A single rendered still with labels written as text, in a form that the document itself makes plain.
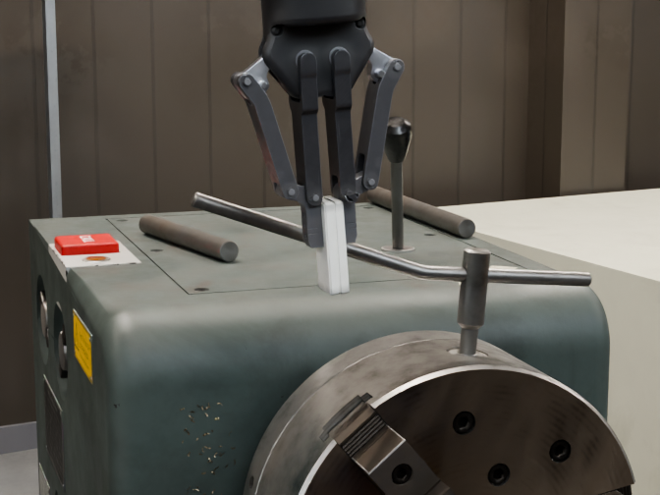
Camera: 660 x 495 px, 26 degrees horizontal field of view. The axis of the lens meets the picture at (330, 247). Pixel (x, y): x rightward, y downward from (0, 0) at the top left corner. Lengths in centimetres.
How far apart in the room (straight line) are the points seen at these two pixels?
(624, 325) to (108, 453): 285
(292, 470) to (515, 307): 30
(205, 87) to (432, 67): 89
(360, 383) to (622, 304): 285
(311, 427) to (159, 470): 16
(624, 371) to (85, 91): 193
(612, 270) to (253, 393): 281
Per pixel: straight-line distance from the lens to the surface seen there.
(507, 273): 117
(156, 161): 480
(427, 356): 116
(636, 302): 393
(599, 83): 542
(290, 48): 103
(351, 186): 105
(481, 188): 542
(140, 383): 122
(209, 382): 123
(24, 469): 440
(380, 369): 116
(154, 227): 159
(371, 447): 110
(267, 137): 103
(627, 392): 401
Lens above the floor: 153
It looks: 10 degrees down
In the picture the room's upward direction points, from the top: straight up
